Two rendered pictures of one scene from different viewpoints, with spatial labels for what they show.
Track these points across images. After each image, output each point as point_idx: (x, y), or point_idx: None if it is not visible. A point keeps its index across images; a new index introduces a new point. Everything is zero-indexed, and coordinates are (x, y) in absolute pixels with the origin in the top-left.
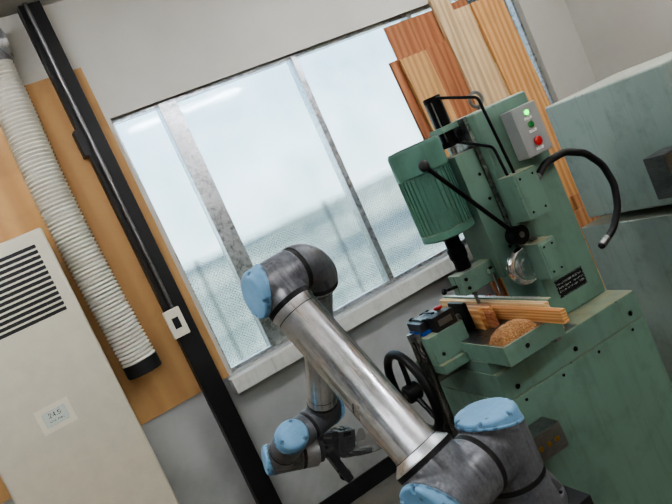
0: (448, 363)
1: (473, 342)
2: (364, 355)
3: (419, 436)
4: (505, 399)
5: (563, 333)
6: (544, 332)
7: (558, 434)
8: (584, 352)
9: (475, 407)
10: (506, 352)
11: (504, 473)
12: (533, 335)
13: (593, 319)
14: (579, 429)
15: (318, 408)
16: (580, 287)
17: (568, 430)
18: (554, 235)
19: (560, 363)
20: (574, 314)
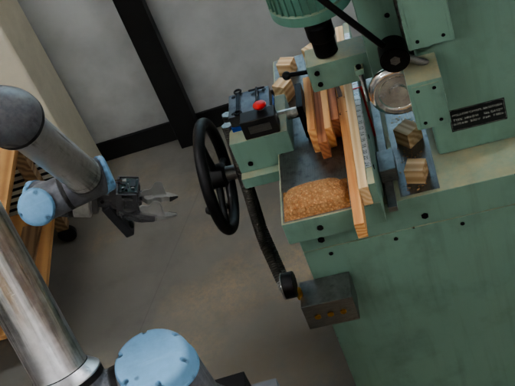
0: (250, 178)
1: (282, 172)
2: (15, 269)
3: (50, 376)
4: (178, 355)
5: (382, 222)
6: (351, 217)
7: (347, 308)
8: (438, 220)
9: (150, 343)
10: (285, 230)
11: None
12: (332, 218)
13: (467, 188)
14: (401, 290)
15: (70, 188)
16: (492, 122)
17: (384, 289)
18: (470, 53)
19: (395, 227)
20: (461, 158)
